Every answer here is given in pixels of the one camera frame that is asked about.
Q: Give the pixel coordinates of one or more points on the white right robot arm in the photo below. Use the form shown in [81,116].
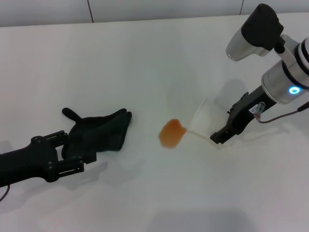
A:
[287,70]

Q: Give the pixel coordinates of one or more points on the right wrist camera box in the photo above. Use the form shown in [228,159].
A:
[258,31]

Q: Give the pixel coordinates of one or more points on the clear plastic cup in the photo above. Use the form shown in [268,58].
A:
[205,118]

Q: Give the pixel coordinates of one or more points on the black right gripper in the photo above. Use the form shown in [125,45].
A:
[251,106]

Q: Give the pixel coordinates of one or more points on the brown liquid stain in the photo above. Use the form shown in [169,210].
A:
[171,134]

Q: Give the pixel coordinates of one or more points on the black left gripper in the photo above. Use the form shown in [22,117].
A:
[26,164]

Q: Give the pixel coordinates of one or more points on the dark cloth rag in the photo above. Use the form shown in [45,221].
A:
[101,135]

